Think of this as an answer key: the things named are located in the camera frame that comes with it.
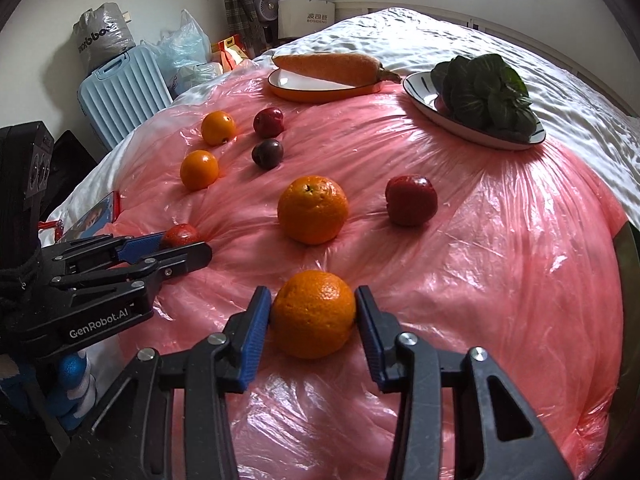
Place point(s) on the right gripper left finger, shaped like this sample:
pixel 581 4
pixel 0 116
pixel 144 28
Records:
pixel 128 434

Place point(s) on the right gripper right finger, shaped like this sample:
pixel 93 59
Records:
pixel 497 434

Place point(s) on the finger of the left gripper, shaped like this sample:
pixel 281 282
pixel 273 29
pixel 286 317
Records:
pixel 107 249
pixel 167 263

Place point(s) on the red apple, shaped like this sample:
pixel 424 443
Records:
pixel 181 234
pixel 411 200

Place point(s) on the small orange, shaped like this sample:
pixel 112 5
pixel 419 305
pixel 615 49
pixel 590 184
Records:
pixel 198 170
pixel 218 128

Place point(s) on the dark purple plum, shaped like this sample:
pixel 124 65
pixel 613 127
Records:
pixel 268 154

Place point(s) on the large orange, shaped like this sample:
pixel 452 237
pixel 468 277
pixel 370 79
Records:
pixel 312 210
pixel 313 315

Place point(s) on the blue white gloved left hand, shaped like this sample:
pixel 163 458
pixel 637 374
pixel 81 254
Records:
pixel 64 388

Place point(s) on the red picture box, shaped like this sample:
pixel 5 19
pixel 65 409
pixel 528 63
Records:
pixel 106 211

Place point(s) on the green tray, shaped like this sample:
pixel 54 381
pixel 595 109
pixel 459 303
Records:
pixel 623 436

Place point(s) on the light blue suitcase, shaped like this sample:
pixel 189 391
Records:
pixel 123 94

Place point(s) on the pink plastic sheet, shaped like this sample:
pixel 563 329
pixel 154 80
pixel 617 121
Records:
pixel 450 279

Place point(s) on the clear blue plastic bag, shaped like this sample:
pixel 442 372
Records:
pixel 184 56

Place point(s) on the grey plastic bag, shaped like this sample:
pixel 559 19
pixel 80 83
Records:
pixel 101 35

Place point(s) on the red yellow snack bag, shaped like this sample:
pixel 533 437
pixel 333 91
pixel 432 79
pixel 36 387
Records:
pixel 229 53

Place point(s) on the plaid hanging cloth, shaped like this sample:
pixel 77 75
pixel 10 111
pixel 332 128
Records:
pixel 242 20

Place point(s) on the carrot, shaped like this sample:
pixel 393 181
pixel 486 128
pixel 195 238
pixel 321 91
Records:
pixel 353 69

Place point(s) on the small pink fan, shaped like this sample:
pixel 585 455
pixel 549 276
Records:
pixel 267 11

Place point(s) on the white cardboard box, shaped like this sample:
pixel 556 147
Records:
pixel 298 18

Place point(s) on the black rimmed oval plate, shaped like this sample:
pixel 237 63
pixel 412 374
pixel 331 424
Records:
pixel 422 93

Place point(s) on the green leafy vegetable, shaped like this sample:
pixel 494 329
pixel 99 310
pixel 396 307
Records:
pixel 486 94

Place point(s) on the white bed quilt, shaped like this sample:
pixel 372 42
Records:
pixel 550 75

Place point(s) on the black camera box left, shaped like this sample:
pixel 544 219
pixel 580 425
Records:
pixel 26 153

